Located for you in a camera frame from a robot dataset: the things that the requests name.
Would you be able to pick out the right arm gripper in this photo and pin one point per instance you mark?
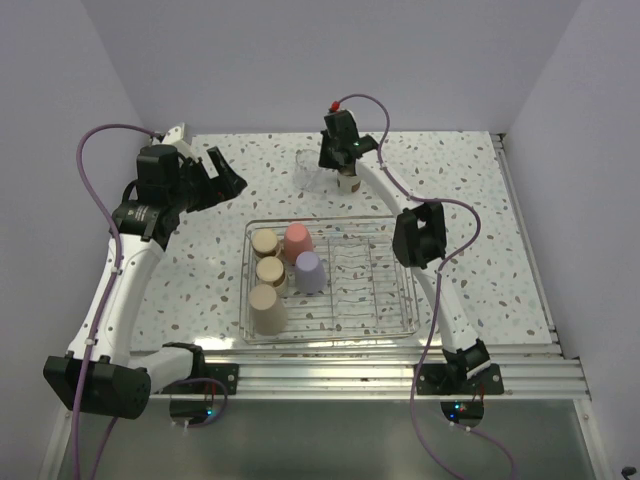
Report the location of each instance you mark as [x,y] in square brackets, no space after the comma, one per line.
[324,160]

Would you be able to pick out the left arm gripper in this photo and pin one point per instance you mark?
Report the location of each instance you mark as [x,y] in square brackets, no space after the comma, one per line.
[218,189]

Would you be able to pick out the large clear glass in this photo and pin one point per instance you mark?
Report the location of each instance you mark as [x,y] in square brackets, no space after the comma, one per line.
[307,172]

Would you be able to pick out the steel cork-band cup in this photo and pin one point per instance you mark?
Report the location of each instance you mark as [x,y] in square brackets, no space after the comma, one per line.
[266,243]
[348,183]

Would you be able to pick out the steel cup with cork band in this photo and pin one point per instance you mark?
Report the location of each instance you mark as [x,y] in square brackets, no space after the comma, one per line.
[270,270]

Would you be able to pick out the coral red plastic cup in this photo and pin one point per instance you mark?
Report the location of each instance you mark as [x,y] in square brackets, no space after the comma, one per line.
[297,239]

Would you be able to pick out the purple plastic cup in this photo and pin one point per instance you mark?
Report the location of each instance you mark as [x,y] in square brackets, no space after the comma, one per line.
[310,275]

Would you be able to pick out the tall beige cup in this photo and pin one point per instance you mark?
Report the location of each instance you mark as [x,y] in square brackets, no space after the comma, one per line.
[267,310]

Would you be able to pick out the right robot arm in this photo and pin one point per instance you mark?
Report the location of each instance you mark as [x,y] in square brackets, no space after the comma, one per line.
[419,240]

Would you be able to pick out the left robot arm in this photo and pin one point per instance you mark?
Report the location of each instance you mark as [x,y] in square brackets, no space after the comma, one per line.
[97,374]

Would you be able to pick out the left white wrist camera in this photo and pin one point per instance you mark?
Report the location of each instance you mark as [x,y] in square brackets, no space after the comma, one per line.
[177,136]

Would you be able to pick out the wire dish rack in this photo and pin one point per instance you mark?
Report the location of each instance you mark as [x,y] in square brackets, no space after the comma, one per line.
[367,295]

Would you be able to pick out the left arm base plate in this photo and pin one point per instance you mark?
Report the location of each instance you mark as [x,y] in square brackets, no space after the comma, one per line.
[226,374]

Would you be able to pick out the aluminium rail frame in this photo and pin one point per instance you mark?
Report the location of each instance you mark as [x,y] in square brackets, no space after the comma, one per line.
[365,391]

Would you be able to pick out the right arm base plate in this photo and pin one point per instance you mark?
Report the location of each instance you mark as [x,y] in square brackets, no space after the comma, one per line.
[433,380]

